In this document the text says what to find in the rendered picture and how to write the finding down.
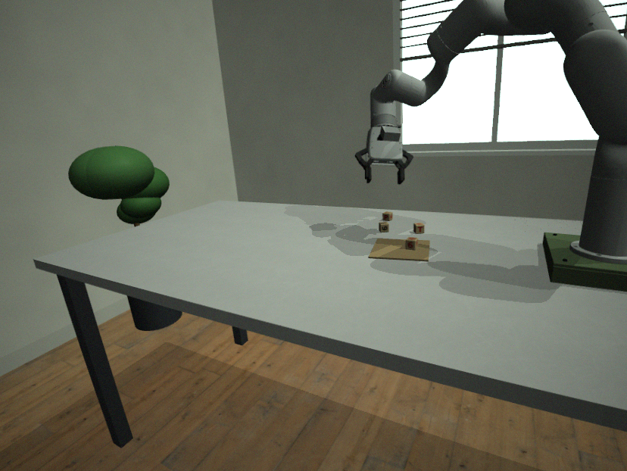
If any tan flat mat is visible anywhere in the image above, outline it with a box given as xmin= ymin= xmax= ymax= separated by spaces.
xmin=369 ymin=239 xmax=430 ymax=261

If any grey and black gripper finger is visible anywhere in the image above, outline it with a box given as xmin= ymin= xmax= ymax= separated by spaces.
xmin=355 ymin=147 xmax=374 ymax=183
xmin=392 ymin=149 xmax=413 ymax=185

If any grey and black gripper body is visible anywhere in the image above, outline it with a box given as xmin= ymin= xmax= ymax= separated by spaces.
xmin=366 ymin=123 xmax=403 ymax=166

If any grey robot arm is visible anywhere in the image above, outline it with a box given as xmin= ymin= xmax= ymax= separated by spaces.
xmin=370 ymin=0 xmax=627 ymax=264

